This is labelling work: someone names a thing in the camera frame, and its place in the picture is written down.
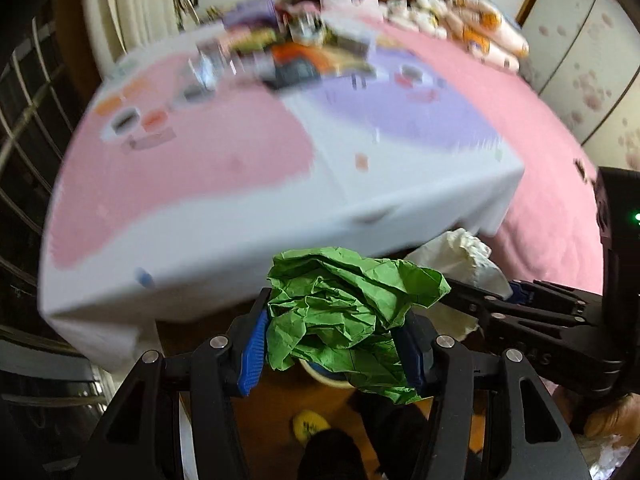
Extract person's right hand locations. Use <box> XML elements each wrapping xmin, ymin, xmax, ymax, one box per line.
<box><xmin>582</xmin><ymin>394</ymin><xmax>640</xmax><ymax>442</ymax></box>

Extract folded orange white quilt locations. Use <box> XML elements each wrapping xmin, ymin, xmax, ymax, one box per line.
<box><xmin>445</xmin><ymin>0</ymin><xmax>531</xmax><ymax>73</ymax></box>

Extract floral wardrobe doors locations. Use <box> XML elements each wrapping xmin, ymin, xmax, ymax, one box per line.
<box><xmin>517</xmin><ymin>0</ymin><xmax>640</xmax><ymax>163</ymax></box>

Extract green paper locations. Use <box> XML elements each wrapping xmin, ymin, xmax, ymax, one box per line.
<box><xmin>265</xmin><ymin>246</ymin><xmax>452</xmax><ymax>406</ymax></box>

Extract round blue trash bin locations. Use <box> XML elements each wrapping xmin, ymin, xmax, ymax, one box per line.
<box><xmin>299</xmin><ymin>359</ymin><xmax>352</xmax><ymax>391</ymax></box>

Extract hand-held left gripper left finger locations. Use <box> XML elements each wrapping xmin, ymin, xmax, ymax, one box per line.
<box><xmin>72</xmin><ymin>285</ymin><xmax>273</xmax><ymax>480</ymax></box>

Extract black pants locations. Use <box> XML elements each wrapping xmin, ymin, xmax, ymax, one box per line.
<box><xmin>297</xmin><ymin>389</ymin><xmax>437</xmax><ymax>480</ymax></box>

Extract metal window grille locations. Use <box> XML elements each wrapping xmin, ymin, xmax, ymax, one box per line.
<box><xmin>0</xmin><ymin>10</ymin><xmax>117</xmax><ymax>461</ymax></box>

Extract white ribbed mattress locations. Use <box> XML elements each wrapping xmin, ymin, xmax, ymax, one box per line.
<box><xmin>80</xmin><ymin>0</ymin><xmax>227</xmax><ymax>81</ymax></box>

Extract yellow slipper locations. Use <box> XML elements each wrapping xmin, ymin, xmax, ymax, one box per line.
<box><xmin>291</xmin><ymin>410</ymin><xmax>333</xmax><ymax>448</ymax></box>

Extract pink bed blanket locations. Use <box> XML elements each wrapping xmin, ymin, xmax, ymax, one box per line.
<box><xmin>380</xmin><ymin>15</ymin><xmax>608</xmax><ymax>398</ymax></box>

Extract white tissue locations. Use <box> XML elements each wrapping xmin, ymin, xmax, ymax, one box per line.
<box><xmin>404</xmin><ymin>228</ymin><xmax>513</xmax><ymax>341</ymax></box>

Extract pile of assorted wrappers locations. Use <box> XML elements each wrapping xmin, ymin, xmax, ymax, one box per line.
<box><xmin>190</xmin><ymin>0</ymin><xmax>382</xmax><ymax>93</ymax></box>

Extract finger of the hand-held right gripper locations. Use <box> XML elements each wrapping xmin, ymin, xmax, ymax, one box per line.
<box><xmin>510</xmin><ymin>279</ymin><xmax>603</xmax><ymax>322</ymax></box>
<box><xmin>442</xmin><ymin>276</ymin><xmax>623</xmax><ymax>395</ymax></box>

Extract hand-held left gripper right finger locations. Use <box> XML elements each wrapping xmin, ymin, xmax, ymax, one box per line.
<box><xmin>395</xmin><ymin>312</ymin><xmax>593</xmax><ymax>480</ymax></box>

